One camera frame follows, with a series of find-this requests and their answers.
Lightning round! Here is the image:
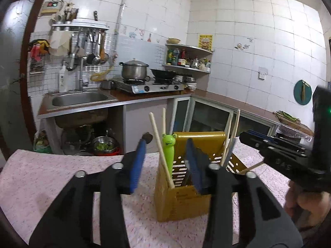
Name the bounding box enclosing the wooden chopstick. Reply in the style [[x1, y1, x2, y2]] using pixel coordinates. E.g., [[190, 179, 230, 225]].
[[220, 112, 233, 166], [162, 108, 167, 134], [149, 112, 174, 189], [231, 109, 241, 142]]

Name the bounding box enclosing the kitchen counter with cabinets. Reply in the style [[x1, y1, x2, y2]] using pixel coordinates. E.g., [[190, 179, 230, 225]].
[[37, 90, 280, 155]]

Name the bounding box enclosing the right hand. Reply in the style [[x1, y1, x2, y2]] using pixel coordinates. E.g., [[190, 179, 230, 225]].
[[284, 181, 330, 228]]

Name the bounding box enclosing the pink patterned tablecloth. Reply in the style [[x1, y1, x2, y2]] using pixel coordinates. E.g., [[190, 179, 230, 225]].
[[0, 139, 296, 248]]

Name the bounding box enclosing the yellow utensil holder box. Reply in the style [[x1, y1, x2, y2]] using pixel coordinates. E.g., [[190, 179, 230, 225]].
[[154, 131, 249, 222]]

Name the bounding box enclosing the wooden chopstick in holder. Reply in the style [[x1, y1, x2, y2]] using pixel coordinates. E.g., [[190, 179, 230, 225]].
[[220, 112, 233, 166]]

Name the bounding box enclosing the stainless steel sink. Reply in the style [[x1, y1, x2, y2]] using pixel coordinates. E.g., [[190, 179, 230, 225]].
[[46, 90, 118, 110]]

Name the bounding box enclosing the steel gas stove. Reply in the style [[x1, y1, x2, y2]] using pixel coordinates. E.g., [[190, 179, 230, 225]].
[[112, 79, 185, 95]]

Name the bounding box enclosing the steel cooking pot with lid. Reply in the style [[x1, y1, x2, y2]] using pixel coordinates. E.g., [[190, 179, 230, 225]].
[[119, 59, 149, 81]]

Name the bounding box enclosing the black wok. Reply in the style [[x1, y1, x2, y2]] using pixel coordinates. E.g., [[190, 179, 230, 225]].
[[151, 69, 176, 82]]

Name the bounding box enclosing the brown framed glass door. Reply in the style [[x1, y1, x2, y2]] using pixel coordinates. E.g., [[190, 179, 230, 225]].
[[1, 0, 44, 159]]

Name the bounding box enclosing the grey blue handle utensil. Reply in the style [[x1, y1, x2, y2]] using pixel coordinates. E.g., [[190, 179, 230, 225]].
[[223, 137, 238, 168]]

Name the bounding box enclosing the white wall socket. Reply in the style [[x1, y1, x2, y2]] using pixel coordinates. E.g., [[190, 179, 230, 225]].
[[258, 67, 268, 80]]

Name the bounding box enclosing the green frog handle utensil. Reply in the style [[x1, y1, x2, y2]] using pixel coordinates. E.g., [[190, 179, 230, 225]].
[[162, 133, 178, 175]]

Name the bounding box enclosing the yellow wall poster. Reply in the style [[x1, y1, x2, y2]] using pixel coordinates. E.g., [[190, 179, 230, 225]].
[[198, 34, 213, 51]]

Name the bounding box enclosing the corner wall shelf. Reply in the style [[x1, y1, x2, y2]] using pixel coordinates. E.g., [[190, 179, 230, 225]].
[[162, 44, 213, 74]]

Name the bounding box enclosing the wall utensil rack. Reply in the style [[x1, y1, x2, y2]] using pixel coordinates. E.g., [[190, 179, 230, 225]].
[[49, 20, 109, 70]]

